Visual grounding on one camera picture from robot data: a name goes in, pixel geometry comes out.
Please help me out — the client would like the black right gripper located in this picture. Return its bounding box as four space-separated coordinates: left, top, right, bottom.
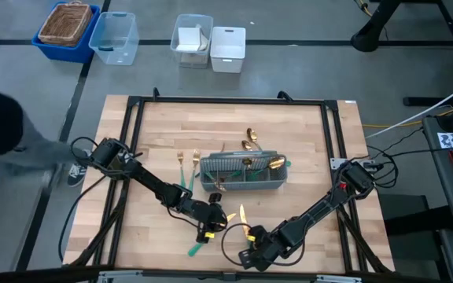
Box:
249 225 293 273

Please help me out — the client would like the grey plastic cutlery basket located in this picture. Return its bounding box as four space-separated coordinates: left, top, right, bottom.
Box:
198 150 289 193

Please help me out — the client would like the black cart base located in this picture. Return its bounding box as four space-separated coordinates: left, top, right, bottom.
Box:
379 192 453 283

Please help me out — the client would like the white plastic bin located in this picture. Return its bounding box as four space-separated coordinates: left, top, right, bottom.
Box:
209 25 247 75

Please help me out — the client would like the clear plastic storage bin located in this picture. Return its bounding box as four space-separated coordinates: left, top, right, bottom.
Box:
88 10 140 67
170 13 215 70

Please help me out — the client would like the white paper box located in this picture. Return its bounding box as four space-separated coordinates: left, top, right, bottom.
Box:
175 24 210 53

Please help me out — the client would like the black crossbar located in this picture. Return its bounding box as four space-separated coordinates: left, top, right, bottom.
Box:
0 265 453 283

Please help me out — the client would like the blue plastic bin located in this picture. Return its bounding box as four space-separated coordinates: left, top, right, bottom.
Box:
31 2 101 64

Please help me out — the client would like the black stand leg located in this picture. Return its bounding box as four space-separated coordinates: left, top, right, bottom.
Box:
350 0 404 53

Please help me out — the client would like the brown wicker basket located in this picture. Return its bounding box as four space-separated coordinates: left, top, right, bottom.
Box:
37 0 94 48

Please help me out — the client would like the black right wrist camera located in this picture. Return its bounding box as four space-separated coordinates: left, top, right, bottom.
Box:
238 249 256 269

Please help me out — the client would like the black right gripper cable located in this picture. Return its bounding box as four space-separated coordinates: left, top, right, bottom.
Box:
221 222 306 267

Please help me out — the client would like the black metal table frame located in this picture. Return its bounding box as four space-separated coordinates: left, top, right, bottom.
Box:
65 86 395 276

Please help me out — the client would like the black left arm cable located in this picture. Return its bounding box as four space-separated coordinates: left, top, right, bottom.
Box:
57 175 108 263

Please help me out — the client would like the yellow cable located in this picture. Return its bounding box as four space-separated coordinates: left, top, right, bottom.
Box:
362 100 453 129

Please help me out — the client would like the white cable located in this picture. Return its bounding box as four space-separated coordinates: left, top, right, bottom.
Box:
366 74 453 139

